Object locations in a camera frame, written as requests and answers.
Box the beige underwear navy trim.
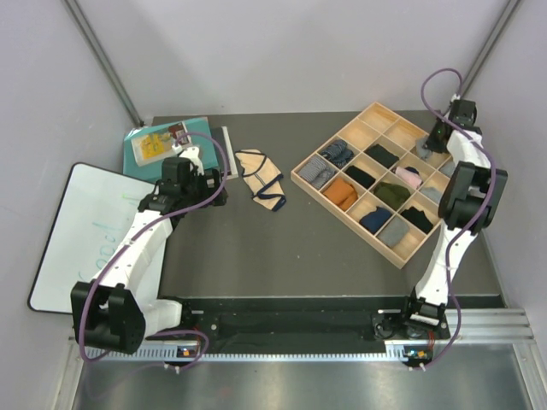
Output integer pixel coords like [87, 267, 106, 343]
[234, 149, 286, 212]

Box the grey underwear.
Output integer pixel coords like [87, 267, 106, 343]
[415, 137, 432, 161]

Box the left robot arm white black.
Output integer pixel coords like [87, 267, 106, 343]
[70, 157, 227, 354]

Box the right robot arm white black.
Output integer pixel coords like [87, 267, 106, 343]
[398, 95, 508, 338]

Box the small illustrated paperback book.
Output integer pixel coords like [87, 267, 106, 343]
[130, 122, 191, 167]

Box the grey rolled garment right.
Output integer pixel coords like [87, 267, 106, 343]
[439, 161, 456, 178]

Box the dark grey book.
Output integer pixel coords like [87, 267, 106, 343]
[210, 126, 238, 179]

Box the pink rolled garment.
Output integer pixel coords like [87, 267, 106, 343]
[395, 167, 423, 190]

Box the grey rolled garment middle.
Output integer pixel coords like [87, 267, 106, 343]
[420, 186, 443, 205]

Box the black rolled garment upper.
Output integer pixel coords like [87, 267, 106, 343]
[364, 144, 399, 169]

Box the black rolled garment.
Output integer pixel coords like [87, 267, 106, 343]
[344, 166, 376, 189]
[364, 144, 399, 169]
[401, 207, 433, 234]

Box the striped grey rolled garment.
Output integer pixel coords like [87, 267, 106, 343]
[297, 156, 336, 190]

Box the wooden compartment tray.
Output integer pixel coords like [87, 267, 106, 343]
[291, 102, 452, 269]

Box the black rolled garment lower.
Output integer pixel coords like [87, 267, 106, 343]
[401, 207, 433, 234]

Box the orange rolled garment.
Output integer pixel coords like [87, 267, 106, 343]
[323, 177, 358, 211]

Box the black rolled garment middle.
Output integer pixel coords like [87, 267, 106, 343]
[344, 166, 376, 189]

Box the navy patterned rolled garment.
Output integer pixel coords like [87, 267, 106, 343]
[320, 139, 354, 169]

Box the grey rolled garment bottom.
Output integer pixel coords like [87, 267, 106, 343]
[377, 218, 409, 248]

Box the navy blue rolled garment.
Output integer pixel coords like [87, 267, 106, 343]
[359, 207, 391, 234]

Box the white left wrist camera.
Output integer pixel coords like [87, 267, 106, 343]
[174, 145, 204, 174]

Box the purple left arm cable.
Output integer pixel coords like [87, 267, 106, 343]
[76, 131, 229, 401]

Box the whiteboard black frame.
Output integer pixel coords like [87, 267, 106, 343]
[27, 162, 153, 314]

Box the grey slotted cable duct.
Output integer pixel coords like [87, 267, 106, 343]
[97, 343, 428, 363]

